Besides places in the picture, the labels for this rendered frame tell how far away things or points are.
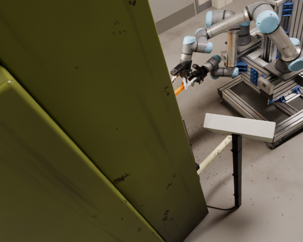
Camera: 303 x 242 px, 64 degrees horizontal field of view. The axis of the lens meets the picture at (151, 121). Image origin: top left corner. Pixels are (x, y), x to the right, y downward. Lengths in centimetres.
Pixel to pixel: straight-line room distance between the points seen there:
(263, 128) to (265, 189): 120
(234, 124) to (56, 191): 89
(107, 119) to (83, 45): 27
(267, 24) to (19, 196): 148
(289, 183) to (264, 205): 31
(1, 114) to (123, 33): 40
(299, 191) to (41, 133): 218
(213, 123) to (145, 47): 64
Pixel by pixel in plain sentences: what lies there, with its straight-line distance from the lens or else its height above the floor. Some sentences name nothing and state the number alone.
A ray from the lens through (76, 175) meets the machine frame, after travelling 78.
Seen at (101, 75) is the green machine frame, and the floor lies 179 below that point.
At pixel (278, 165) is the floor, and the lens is 254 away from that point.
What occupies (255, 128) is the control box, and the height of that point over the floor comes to 118.
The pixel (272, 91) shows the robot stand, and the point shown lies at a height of 70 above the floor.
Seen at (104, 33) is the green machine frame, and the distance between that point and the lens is 74.
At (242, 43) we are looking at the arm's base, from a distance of 239.
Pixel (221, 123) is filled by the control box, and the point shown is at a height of 118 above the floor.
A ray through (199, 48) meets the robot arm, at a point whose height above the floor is 126.
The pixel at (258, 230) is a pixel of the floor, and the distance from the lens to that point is 230.
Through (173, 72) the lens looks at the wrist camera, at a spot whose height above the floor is 118.
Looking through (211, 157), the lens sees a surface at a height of 64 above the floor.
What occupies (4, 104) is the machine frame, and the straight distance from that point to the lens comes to 59.
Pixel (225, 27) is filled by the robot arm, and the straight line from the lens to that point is 176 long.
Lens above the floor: 221
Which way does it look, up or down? 48 degrees down
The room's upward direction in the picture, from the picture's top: 24 degrees counter-clockwise
